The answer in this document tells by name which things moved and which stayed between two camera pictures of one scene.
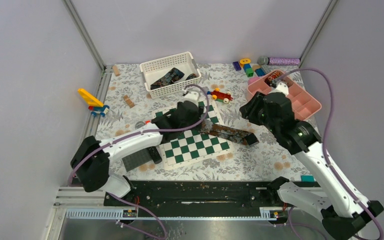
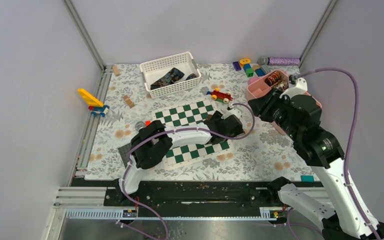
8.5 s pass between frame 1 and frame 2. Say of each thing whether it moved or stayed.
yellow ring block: stayed
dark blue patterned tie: stayed
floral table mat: stayed
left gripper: moved
